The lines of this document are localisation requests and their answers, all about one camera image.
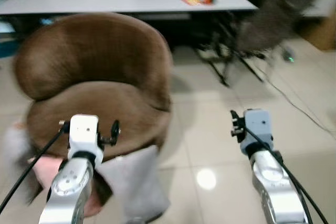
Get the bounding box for small white table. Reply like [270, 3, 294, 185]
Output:
[301, 0, 336, 18]

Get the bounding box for grey cloth on stand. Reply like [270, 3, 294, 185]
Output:
[236, 0, 327, 53]

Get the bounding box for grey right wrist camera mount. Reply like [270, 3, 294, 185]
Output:
[240, 108, 275, 157]

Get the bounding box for black floor cable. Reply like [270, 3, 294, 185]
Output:
[261, 69, 336, 136]

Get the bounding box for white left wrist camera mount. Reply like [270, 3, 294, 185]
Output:
[68, 114, 105, 163]

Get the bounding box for grey pillow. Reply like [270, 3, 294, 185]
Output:
[101, 145, 172, 224]

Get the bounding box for brown cardboard box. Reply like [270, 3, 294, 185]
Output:
[303, 15, 336, 52]

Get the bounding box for light grey fluffy cushion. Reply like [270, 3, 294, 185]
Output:
[0, 126, 35, 205]

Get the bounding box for device with green light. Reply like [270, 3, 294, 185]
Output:
[282, 50, 296, 63]

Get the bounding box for black folding stand legs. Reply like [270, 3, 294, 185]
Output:
[195, 13, 269, 87]

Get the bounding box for brown round sofa chair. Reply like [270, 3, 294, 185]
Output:
[13, 12, 174, 163]

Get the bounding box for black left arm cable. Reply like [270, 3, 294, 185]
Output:
[0, 121, 70, 215]

